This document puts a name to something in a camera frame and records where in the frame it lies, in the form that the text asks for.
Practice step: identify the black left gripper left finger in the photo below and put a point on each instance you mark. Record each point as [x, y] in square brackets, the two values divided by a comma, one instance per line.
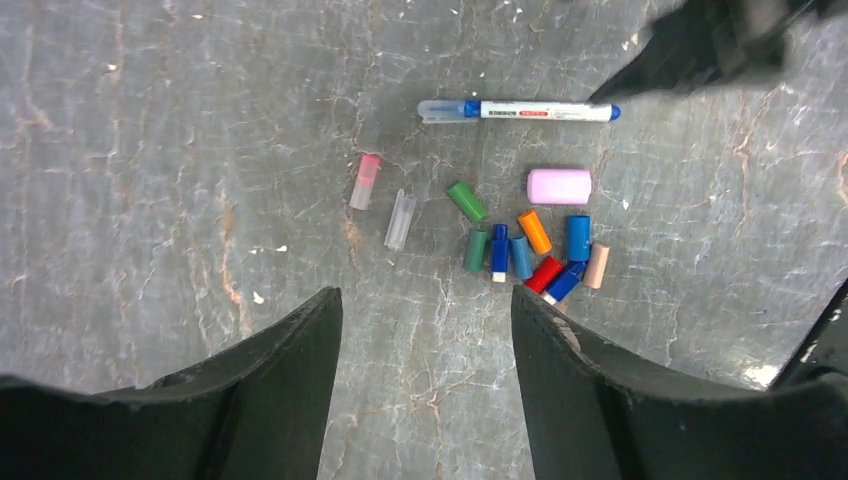
[257, 410]

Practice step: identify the teal marker cap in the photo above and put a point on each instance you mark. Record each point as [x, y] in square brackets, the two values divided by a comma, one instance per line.
[521, 257]

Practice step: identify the blue white marker clear cap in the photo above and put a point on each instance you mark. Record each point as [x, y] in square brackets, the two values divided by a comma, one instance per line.
[463, 111]

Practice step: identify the small blue white cap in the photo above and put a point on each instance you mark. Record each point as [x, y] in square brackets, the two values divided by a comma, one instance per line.
[564, 282]

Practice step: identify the orange marker cap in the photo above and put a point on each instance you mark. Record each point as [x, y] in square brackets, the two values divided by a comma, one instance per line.
[535, 232]

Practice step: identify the dark green marker cap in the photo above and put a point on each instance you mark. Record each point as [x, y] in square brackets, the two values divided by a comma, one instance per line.
[476, 250]

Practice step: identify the light blue marker cap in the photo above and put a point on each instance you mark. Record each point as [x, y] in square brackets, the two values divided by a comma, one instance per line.
[578, 245]

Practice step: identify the peach marker cap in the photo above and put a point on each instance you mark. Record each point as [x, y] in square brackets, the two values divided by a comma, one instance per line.
[596, 266]

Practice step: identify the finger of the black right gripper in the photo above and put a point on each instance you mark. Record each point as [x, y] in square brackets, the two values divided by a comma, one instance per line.
[705, 44]

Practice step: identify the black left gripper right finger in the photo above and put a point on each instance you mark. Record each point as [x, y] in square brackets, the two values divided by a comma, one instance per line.
[595, 410]

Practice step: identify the clear highlighter cap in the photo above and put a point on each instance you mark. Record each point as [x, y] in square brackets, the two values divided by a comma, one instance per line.
[367, 172]

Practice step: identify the blue cap white tip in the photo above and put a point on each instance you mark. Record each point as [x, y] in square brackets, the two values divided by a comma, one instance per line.
[499, 253]

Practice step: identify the red marker cap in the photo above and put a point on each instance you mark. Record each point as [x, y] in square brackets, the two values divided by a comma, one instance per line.
[544, 274]

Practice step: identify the clear purple marker cap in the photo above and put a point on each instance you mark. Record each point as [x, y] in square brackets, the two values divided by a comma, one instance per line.
[400, 221]

